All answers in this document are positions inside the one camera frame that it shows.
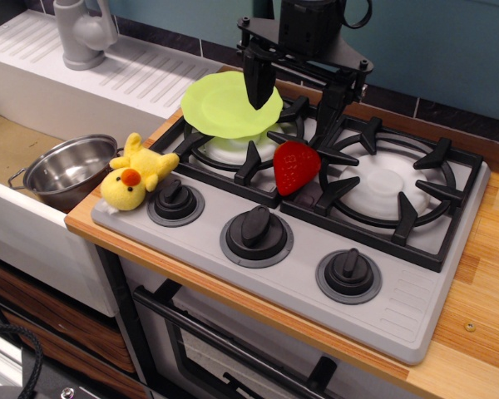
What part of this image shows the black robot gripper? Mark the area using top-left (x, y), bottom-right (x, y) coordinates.
top-left (238, 1), bottom-right (373, 148)

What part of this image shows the red toy strawberry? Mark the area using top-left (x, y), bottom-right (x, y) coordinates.
top-left (273, 140), bottom-right (321, 196)

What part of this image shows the yellow stuffed duck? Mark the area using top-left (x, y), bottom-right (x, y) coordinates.
top-left (100, 133), bottom-right (180, 212)

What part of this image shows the light green plastic plate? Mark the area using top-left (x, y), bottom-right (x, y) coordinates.
top-left (180, 71), bottom-right (283, 139)

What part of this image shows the stainless steel pot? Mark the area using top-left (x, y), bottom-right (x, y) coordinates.
top-left (7, 135), bottom-right (121, 213)

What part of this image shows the white left burner disc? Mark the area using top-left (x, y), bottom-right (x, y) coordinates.
top-left (200, 131), bottom-right (278, 165)

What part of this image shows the white burner disc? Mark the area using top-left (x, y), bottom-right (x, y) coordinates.
top-left (328, 142), bottom-right (445, 220)
top-left (200, 131), bottom-right (278, 165)

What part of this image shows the black left burner grate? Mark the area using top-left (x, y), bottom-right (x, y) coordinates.
top-left (151, 96), bottom-right (321, 209)

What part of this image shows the black burner grate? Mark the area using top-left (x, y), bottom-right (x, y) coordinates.
top-left (280, 116), bottom-right (490, 272)
top-left (151, 96), bottom-right (321, 209)

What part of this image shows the white right burner disc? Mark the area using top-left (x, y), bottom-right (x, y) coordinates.
top-left (328, 142), bottom-right (445, 220)

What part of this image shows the black right burner grate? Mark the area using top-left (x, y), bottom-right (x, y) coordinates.
top-left (280, 116), bottom-right (490, 272)

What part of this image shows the black middle stove knob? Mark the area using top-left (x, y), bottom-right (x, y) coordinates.
top-left (220, 205), bottom-right (294, 268)

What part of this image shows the black stove knob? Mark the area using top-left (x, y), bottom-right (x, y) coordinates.
top-left (147, 180), bottom-right (205, 228)
top-left (315, 249), bottom-right (383, 305)
top-left (220, 205), bottom-right (294, 268)

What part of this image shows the black left stove knob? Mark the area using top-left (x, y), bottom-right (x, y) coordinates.
top-left (147, 180), bottom-right (205, 228)

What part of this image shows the black right stove knob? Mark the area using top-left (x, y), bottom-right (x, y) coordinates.
top-left (315, 249), bottom-right (383, 305)

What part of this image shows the grey toy faucet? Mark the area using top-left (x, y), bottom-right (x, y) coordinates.
top-left (53, 0), bottom-right (118, 71)

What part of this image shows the grey toy stove top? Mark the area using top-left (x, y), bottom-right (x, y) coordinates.
top-left (91, 170), bottom-right (467, 364)

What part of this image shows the toy oven door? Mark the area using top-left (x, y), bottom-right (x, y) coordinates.
top-left (126, 268), bottom-right (413, 398)

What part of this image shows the wooden drawer front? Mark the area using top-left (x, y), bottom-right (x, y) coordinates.
top-left (0, 260), bottom-right (147, 398)

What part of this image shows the black oven door handle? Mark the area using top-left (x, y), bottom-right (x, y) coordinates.
top-left (133, 280), bottom-right (337, 398)

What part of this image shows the black braided cable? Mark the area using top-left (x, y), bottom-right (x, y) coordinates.
top-left (0, 323), bottom-right (45, 399)

